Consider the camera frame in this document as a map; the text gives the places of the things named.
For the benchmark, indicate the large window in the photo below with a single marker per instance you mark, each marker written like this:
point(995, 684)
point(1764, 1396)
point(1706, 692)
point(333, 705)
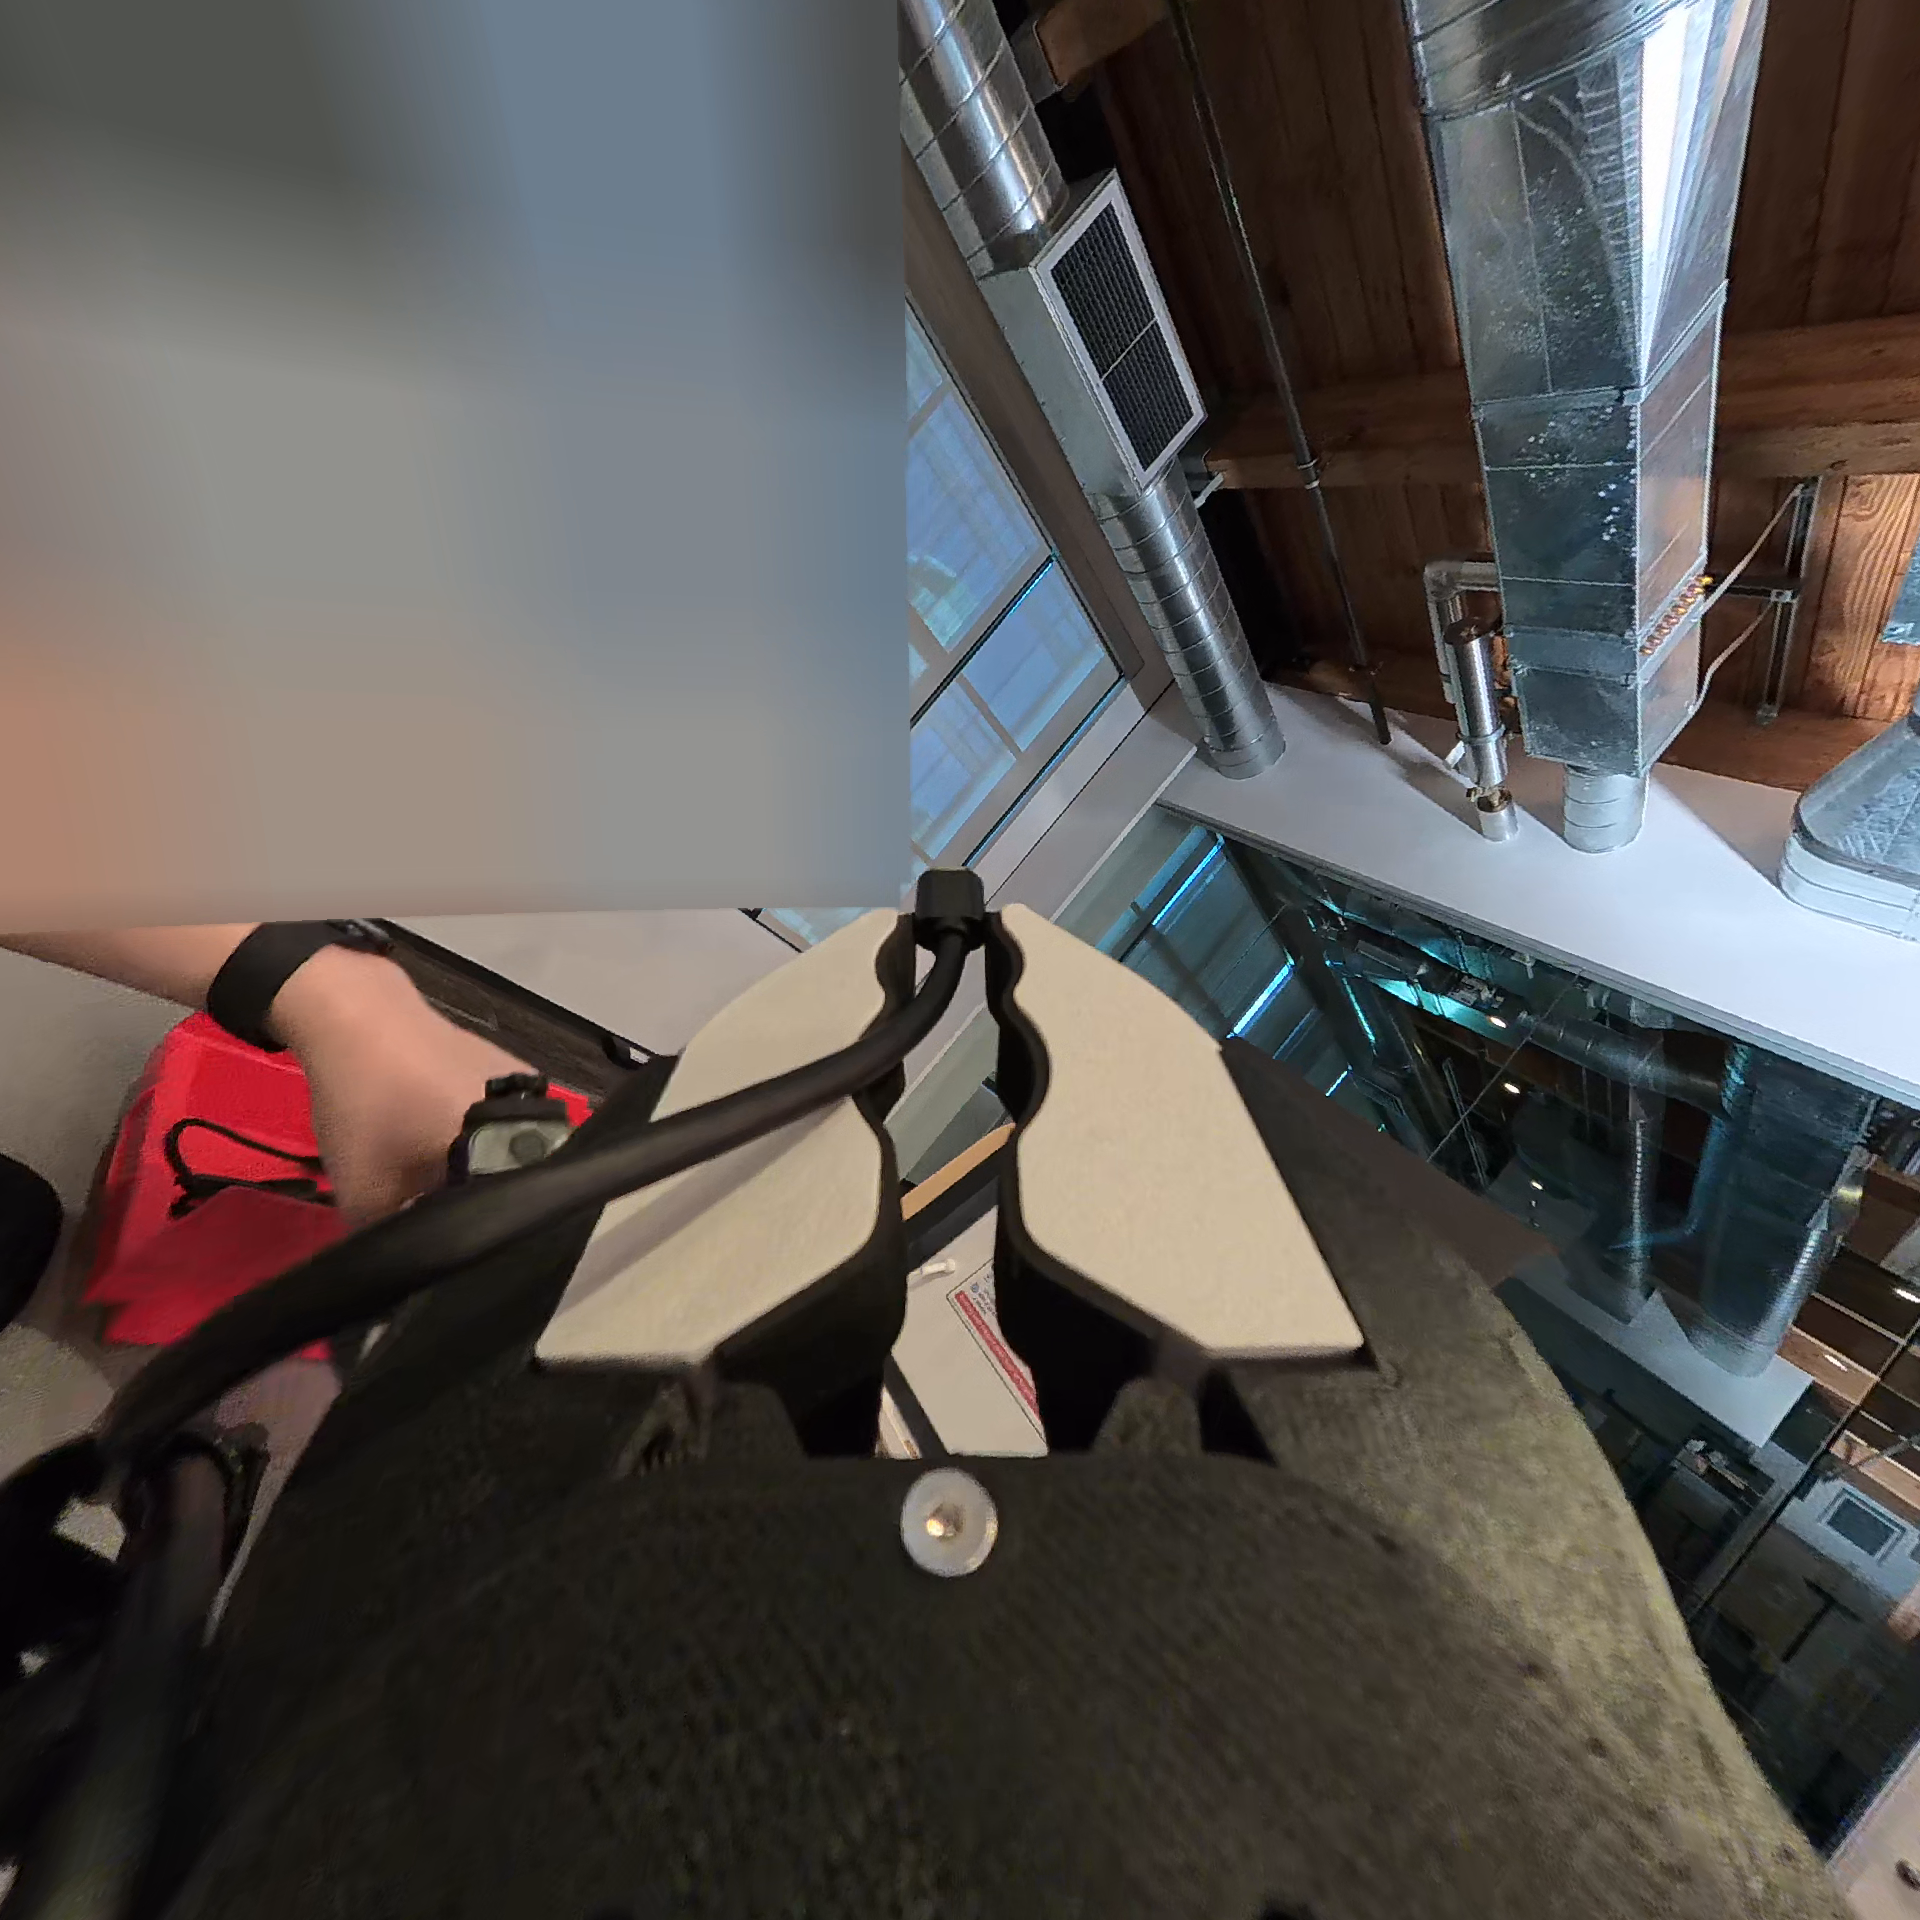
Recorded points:
point(990, 662)

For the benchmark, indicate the black wristband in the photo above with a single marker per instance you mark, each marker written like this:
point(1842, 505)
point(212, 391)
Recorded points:
point(263, 974)

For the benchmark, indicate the thin black ceiling pipe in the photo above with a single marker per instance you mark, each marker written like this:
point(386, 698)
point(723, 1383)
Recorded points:
point(1276, 376)

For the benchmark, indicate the rectangular metal duct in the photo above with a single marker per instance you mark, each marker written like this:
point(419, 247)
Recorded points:
point(1589, 451)

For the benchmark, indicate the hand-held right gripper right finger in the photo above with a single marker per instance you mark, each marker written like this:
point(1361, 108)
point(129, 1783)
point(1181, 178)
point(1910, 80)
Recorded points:
point(1171, 1201)

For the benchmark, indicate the shiny metal pipe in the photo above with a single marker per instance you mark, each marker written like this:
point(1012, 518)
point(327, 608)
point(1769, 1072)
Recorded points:
point(1477, 690)

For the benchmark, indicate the metal vent grille box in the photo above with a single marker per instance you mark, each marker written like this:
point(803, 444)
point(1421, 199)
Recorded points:
point(1118, 338)

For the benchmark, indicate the round spiral metal duct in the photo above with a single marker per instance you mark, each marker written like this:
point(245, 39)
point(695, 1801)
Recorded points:
point(1185, 630)

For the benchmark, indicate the person's left hand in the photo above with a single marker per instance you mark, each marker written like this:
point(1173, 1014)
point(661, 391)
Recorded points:
point(375, 1080)

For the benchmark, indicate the white sheet with red border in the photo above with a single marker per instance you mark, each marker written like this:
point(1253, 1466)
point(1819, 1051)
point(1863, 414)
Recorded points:
point(994, 1348)

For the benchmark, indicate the red box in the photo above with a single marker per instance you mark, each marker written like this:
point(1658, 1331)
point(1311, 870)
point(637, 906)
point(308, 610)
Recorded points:
point(166, 1275)

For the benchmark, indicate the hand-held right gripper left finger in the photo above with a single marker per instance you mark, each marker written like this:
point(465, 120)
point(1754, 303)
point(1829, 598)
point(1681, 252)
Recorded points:
point(750, 1170)

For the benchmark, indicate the flared metal duct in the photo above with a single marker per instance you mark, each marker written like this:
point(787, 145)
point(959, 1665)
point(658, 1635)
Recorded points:
point(1868, 826)

